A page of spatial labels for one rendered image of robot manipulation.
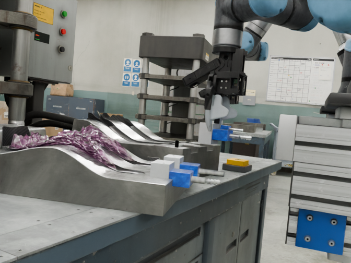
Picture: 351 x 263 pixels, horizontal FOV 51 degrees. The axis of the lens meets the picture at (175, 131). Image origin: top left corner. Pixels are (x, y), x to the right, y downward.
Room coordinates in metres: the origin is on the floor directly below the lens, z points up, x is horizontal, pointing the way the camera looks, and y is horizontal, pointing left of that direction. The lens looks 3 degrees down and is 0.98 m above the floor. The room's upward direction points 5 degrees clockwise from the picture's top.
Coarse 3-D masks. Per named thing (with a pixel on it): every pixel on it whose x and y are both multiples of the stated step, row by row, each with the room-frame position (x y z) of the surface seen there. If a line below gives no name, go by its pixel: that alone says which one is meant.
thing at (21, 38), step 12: (24, 0) 1.35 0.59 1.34; (24, 36) 1.35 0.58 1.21; (12, 48) 1.36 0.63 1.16; (24, 48) 1.35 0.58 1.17; (12, 60) 1.35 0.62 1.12; (24, 60) 1.36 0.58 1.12; (12, 72) 1.35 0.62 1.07; (24, 72) 1.36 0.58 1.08; (12, 108) 1.35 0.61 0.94; (24, 108) 1.37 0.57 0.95; (12, 120) 1.35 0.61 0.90; (24, 120) 1.38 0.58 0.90
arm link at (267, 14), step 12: (240, 0) 0.85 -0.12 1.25; (252, 0) 0.82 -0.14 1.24; (264, 0) 0.79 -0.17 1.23; (276, 0) 0.80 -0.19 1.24; (288, 0) 0.85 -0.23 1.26; (240, 12) 0.86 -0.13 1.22; (252, 12) 0.83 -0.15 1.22; (264, 12) 0.81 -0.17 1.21; (276, 12) 0.81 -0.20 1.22; (288, 12) 0.86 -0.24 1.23; (276, 24) 0.89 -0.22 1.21
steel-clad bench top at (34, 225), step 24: (264, 168) 1.38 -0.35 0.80; (192, 192) 0.83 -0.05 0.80; (0, 216) 0.54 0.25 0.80; (24, 216) 0.55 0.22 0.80; (48, 216) 0.56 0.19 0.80; (72, 216) 0.57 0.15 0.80; (96, 216) 0.58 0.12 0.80; (120, 216) 0.59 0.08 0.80; (0, 240) 0.45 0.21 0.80; (24, 240) 0.46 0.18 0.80; (48, 240) 0.46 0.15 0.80
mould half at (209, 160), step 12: (84, 120) 1.07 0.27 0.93; (96, 120) 1.11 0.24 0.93; (108, 132) 1.05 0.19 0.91; (132, 132) 1.15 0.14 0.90; (144, 132) 1.21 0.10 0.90; (120, 144) 1.00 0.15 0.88; (132, 144) 0.98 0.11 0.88; (144, 144) 0.98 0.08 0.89; (156, 144) 1.00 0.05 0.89; (180, 144) 1.03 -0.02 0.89; (192, 144) 1.07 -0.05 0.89; (204, 144) 1.11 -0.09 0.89; (144, 156) 0.96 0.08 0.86; (156, 156) 0.95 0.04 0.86; (192, 156) 0.96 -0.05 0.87; (204, 156) 1.03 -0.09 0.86; (216, 156) 1.12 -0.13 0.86; (204, 168) 1.04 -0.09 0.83; (216, 168) 1.13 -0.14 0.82
